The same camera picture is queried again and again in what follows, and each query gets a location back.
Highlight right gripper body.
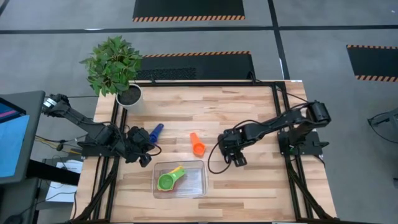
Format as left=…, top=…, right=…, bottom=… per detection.
left=218, top=129, right=249, bottom=168

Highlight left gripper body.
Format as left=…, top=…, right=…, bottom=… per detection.
left=124, top=126, right=154, bottom=168

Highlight small navy measuring cup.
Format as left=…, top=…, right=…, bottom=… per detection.
left=149, top=123, right=165, bottom=144

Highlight orange measuring cup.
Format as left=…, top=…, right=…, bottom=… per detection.
left=190, top=133, right=206, bottom=157

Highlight green measuring cup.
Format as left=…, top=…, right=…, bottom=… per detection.
left=156, top=167, right=187, bottom=192

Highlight clear plastic basket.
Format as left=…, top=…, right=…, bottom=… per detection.
left=151, top=160, right=208, bottom=199

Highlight white plant pot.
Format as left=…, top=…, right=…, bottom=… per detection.
left=115, top=83, right=145, bottom=115

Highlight green leafy plant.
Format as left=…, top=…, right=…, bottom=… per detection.
left=80, top=35, right=143, bottom=98

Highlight black hazard-striped floor mat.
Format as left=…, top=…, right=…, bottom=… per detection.
left=136, top=51, right=256, bottom=81
left=132, top=0, right=246, bottom=22
left=346, top=44, right=398, bottom=83

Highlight black desk bar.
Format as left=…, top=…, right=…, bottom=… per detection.
left=26, top=159, right=81, bottom=187

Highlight white papers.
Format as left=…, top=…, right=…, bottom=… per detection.
left=45, top=159, right=84, bottom=203

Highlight grey desk top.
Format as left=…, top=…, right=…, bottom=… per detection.
left=0, top=90, right=46, bottom=185

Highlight light blue sheet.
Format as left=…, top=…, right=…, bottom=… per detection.
left=0, top=114, right=30, bottom=179

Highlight computer monitor screen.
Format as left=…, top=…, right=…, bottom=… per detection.
left=0, top=97, right=27, bottom=124

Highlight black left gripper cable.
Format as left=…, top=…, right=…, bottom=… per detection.
left=146, top=141, right=163, bottom=157

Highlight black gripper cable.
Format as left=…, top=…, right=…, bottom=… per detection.
left=146, top=141, right=163, bottom=157
left=207, top=136, right=234, bottom=175

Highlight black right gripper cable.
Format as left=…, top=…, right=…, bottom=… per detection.
left=207, top=136, right=234, bottom=175

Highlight yellow cables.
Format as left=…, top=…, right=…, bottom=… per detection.
left=34, top=135, right=84, bottom=156

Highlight black aluminium table frame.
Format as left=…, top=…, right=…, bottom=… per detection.
left=70, top=80, right=340, bottom=223

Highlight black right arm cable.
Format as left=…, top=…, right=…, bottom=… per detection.
left=275, top=85, right=312, bottom=106

